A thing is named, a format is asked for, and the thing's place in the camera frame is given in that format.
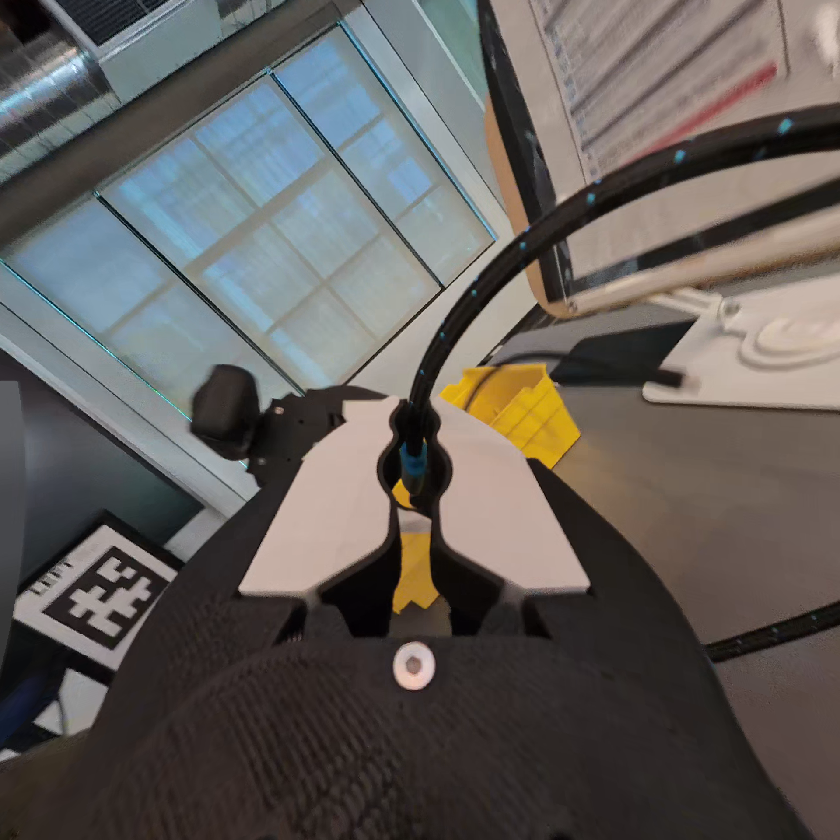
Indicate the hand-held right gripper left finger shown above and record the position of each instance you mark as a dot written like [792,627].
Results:
[328,512]

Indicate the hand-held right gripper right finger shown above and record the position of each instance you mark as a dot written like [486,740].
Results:
[512,518]

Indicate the yellow plastic bin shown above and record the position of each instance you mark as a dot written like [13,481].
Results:
[525,413]

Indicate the black square hub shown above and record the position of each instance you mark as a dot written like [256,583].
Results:
[617,354]

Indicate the glass window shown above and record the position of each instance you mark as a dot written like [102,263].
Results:
[262,229]

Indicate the printed tag board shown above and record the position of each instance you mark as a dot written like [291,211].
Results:
[98,597]

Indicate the white sign stand base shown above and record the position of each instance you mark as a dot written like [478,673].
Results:
[787,341]

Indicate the white ceiling vent unit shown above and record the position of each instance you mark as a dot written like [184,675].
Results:
[164,33]

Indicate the computer monitor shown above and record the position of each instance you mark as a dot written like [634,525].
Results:
[656,79]

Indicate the metal air duct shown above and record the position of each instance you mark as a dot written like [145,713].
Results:
[39,98]

